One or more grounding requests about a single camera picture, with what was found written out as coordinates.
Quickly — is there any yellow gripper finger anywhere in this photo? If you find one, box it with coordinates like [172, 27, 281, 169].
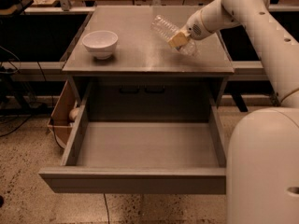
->
[167, 32, 189, 48]

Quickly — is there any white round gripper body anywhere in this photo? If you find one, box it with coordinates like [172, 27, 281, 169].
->
[180, 10, 213, 40]

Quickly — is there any clear plastic water bottle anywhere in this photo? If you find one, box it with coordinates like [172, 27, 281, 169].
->
[151, 15, 197, 56]

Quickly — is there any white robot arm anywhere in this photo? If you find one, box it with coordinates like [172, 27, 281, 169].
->
[171, 0, 299, 224]

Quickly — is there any grey cabinet with counter top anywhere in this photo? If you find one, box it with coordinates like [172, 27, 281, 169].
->
[64, 6, 234, 122]

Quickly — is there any grey open top drawer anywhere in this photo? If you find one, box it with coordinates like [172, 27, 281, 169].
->
[39, 98, 226, 194]

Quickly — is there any white ceramic bowl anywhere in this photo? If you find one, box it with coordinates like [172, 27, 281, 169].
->
[82, 30, 119, 60]

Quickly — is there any right grey lab bench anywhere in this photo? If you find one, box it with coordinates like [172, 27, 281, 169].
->
[232, 9, 299, 108]

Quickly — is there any grey lab bench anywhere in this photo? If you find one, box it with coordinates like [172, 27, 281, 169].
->
[0, 7, 93, 115]
[232, 9, 299, 108]

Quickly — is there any pale round object in box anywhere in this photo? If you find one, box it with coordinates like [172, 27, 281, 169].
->
[68, 107, 79, 122]

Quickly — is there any left grey lab bench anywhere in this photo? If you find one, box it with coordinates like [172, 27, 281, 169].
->
[0, 7, 93, 115]

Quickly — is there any brown cardboard box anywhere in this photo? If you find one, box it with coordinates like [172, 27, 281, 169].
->
[48, 81, 76, 148]

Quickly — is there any right black drawer handle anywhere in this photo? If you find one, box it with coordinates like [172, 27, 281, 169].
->
[144, 85, 165, 94]

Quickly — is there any black drawer handle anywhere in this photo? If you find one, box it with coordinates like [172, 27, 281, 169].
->
[144, 85, 165, 94]
[119, 86, 140, 94]

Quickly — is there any left black drawer handle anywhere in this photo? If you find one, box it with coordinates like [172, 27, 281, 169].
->
[119, 86, 140, 94]

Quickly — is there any black floor cable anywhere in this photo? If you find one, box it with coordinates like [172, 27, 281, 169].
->
[103, 193, 111, 224]

